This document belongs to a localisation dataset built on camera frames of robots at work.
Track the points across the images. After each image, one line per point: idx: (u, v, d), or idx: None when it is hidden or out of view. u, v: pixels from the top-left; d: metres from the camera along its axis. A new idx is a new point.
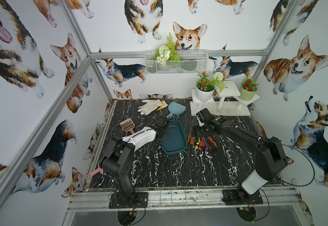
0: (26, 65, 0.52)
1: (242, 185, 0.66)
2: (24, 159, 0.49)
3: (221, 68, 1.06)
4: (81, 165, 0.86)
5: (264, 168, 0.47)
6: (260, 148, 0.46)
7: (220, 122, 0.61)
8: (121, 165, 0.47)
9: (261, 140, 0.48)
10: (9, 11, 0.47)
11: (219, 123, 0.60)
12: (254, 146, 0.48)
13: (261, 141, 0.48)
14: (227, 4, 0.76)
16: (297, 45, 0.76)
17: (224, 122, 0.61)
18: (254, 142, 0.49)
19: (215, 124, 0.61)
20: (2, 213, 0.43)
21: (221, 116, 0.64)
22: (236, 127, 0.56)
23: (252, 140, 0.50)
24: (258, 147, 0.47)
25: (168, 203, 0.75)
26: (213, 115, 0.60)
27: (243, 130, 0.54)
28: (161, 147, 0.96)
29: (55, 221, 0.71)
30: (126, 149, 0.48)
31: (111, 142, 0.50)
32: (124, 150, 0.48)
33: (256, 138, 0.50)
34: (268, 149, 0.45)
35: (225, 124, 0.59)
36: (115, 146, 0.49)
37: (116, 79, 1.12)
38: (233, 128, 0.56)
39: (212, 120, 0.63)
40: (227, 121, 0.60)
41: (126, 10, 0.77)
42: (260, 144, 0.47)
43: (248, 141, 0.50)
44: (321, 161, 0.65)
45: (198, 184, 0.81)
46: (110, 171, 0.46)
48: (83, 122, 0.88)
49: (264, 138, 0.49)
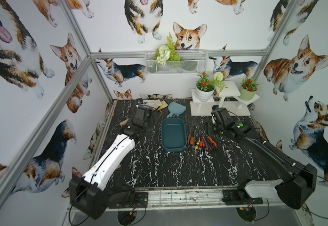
0: (25, 65, 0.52)
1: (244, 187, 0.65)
2: (24, 159, 0.49)
3: (221, 68, 1.06)
4: (81, 165, 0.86)
5: (292, 196, 0.42)
6: (296, 178, 0.40)
7: (243, 131, 0.52)
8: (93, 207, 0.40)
9: (297, 167, 0.42)
10: (9, 11, 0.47)
11: (243, 133, 0.51)
12: (288, 173, 0.42)
13: (296, 170, 0.41)
14: (227, 4, 0.76)
16: (297, 44, 0.76)
17: (248, 132, 0.51)
18: (287, 168, 0.42)
19: (236, 131, 0.52)
20: (2, 213, 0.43)
21: (244, 124, 0.54)
22: (264, 143, 0.48)
23: (284, 165, 0.43)
24: (293, 177, 0.41)
25: (168, 203, 0.75)
26: (233, 119, 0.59)
27: (274, 149, 0.46)
28: (161, 147, 0.96)
29: (55, 221, 0.71)
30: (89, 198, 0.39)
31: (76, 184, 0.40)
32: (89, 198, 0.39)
33: (290, 164, 0.42)
34: (304, 180, 0.39)
35: (250, 135, 0.50)
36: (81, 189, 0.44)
37: (116, 79, 1.12)
38: (260, 143, 0.48)
39: (231, 126, 0.54)
40: (252, 132, 0.51)
41: (126, 10, 0.77)
42: (295, 173, 0.41)
43: (279, 165, 0.44)
44: (321, 161, 0.65)
45: (198, 184, 0.81)
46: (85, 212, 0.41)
48: (84, 122, 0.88)
49: (299, 165, 0.42)
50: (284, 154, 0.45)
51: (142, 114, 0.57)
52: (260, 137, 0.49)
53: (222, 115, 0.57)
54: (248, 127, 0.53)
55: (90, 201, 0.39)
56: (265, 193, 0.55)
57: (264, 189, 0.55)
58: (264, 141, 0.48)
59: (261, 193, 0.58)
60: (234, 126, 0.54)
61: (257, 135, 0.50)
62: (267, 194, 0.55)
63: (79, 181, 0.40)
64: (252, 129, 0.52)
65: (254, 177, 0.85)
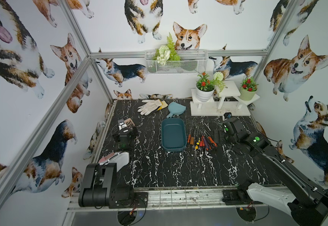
0: (26, 65, 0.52)
1: (247, 190, 0.64)
2: (24, 159, 0.49)
3: (221, 68, 1.06)
4: (81, 165, 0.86)
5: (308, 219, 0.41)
6: (318, 205, 0.38)
7: (259, 145, 0.48)
8: (108, 188, 0.43)
9: (318, 192, 0.39)
10: (9, 10, 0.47)
11: (259, 149, 0.47)
12: (309, 198, 0.40)
13: (318, 196, 0.39)
14: (227, 4, 0.76)
16: (297, 45, 0.76)
17: (265, 148, 0.47)
18: (308, 192, 0.40)
19: (251, 144, 0.49)
20: (2, 214, 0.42)
21: (260, 137, 0.50)
22: (283, 162, 0.44)
23: (306, 189, 0.40)
24: (316, 204, 0.39)
25: (168, 203, 0.75)
26: (247, 132, 0.55)
27: (293, 170, 0.43)
28: (161, 147, 0.96)
29: (55, 221, 0.71)
30: (108, 169, 0.46)
31: (89, 173, 0.45)
32: (108, 171, 0.46)
33: (310, 188, 0.40)
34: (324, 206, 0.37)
35: (267, 151, 0.47)
36: (93, 175, 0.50)
37: (116, 79, 1.12)
38: (279, 162, 0.45)
39: (245, 139, 0.51)
40: (270, 148, 0.47)
41: (126, 10, 0.77)
42: (317, 199, 0.38)
43: (299, 188, 0.41)
44: (321, 161, 0.65)
45: (198, 184, 0.81)
46: (99, 200, 0.43)
48: (83, 122, 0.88)
49: (320, 189, 0.40)
50: (304, 175, 0.42)
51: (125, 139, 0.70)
52: (278, 154, 0.46)
53: (235, 126, 0.54)
54: (264, 141, 0.49)
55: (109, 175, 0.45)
56: (271, 203, 0.55)
57: (272, 199, 0.54)
58: (283, 160, 0.45)
59: (265, 200, 0.57)
60: (249, 139, 0.50)
61: (275, 151, 0.47)
62: (272, 204, 0.55)
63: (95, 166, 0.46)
64: (269, 144, 0.48)
65: (254, 177, 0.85)
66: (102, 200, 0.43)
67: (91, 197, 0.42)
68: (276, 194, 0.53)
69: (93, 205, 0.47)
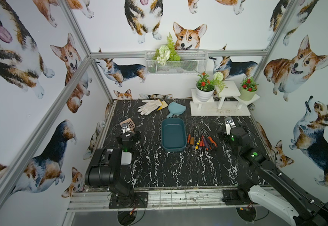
0: (26, 65, 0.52)
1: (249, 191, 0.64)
2: (24, 159, 0.49)
3: (221, 68, 1.06)
4: (81, 165, 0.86)
5: None
6: (315, 217, 0.40)
7: (257, 160, 0.53)
8: (113, 167, 0.47)
9: (315, 204, 0.41)
10: (9, 11, 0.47)
11: (257, 164, 0.52)
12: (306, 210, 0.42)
13: (316, 208, 0.40)
14: (227, 4, 0.76)
16: (297, 45, 0.76)
17: (263, 163, 0.52)
18: (305, 204, 0.42)
19: (249, 159, 0.54)
20: (1, 214, 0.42)
21: (259, 152, 0.55)
22: (280, 175, 0.48)
23: (302, 200, 0.42)
24: (312, 215, 0.40)
25: (168, 203, 0.75)
26: (249, 145, 0.58)
27: (291, 182, 0.46)
28: (161, 147, 0.96)
29: (55, 221, 0.71)
30: (116, 150, 0.51)
31: (97, 156, 0.50)
32: (115, 152, 0.51)
33: (308, 200, 0.42)
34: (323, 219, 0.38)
35: (265, 166, 0.51)
36: (100, 158, 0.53)
37: (116, 79, 1.12)
38: (276, 176, 0.48)
39: (245, 154, 0.56)
40: (268, 163, 0.51)
41: (126, 10, 0.77)
42: (314, 211, 0.40)
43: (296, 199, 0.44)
44: (321, 161, 0.65)
45: (198, 184, 0.81)
46: (104, 180, 0.46)
48: (83, 123, 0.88)
49: (318, 202, 0.41)
50: (302, 188, 0.44)
51: (128, 142, 0.73)
52: (275, 168, 0.50)
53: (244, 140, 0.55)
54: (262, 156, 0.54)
55: (115, 157, 0.49)
56: (272, 208, 0.56)
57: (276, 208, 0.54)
58: (280, 173, 0.48)
59: (266, 205, 0.58)
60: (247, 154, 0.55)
61: (272, 166, 0.50)
62: (273, 210, 0.55)
63: (101, 151, 0.51)
64: (267, 159, 0.52)
65: (254, 178, 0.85)
66: (107, 180, 0.46)
67: (98, 178, 0.46)
68: (280, 203, 0.53)
69: (98, 185, 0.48)
